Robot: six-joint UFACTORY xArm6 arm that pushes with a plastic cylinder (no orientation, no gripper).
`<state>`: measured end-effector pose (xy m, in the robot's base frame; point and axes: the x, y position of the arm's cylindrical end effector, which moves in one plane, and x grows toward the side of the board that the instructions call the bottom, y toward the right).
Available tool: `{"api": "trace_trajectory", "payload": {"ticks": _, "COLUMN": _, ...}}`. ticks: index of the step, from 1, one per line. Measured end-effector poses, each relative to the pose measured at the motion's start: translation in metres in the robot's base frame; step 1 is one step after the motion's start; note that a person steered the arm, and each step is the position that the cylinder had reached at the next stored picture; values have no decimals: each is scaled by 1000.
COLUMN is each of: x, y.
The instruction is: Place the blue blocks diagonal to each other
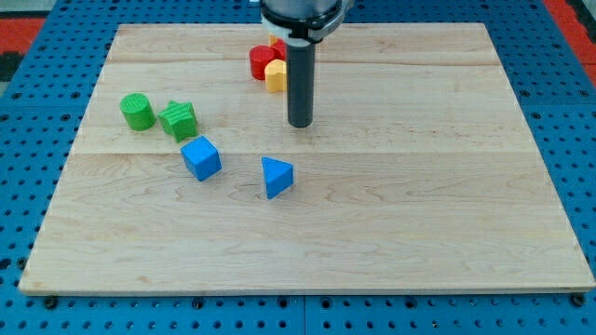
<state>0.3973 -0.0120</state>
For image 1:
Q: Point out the blue triangle block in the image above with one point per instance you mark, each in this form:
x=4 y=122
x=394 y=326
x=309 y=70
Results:
x=278 y=176

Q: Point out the blue cube block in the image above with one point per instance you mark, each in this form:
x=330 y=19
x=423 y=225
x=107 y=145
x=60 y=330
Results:
x=201 y=158

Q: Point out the yellow heart block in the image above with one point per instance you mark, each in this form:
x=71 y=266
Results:
x=275 y=73

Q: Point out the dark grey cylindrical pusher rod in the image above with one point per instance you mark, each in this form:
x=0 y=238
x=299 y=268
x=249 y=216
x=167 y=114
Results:
x=300 y=89

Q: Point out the red cylinder block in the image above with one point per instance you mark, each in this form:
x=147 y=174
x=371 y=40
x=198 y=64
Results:
x=259 y=57

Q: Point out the light wooden board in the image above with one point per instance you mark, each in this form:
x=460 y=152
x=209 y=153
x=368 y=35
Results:
x=418 y=175

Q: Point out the red block behind rod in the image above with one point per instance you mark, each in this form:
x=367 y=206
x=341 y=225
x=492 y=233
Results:
x=280 y=49

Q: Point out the green star block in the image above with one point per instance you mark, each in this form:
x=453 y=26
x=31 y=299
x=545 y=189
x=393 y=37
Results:
x=178 y=120

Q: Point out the yellow block behind rod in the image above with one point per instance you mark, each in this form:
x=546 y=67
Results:
x=272 y=39

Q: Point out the green cylinder block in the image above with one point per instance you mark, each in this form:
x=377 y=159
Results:
x=137 y=110

